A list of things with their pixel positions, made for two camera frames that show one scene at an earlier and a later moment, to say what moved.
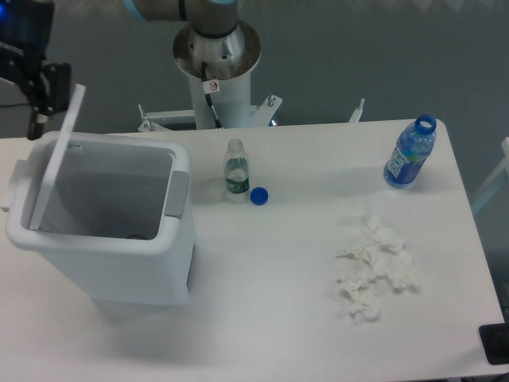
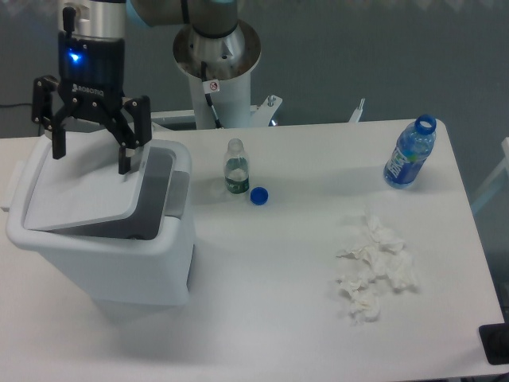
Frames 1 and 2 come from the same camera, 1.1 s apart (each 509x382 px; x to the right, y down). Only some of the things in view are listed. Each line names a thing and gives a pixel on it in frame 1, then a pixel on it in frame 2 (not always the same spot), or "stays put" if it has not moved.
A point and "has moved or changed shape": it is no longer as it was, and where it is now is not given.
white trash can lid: [60, 142] has moved or changed shape
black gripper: [26, 29] -> [91, 83]
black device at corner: [495, 338] stays put
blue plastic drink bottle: [413, 144] stays put
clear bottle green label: [236, 168] stays put
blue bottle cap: [259, 196] stays put
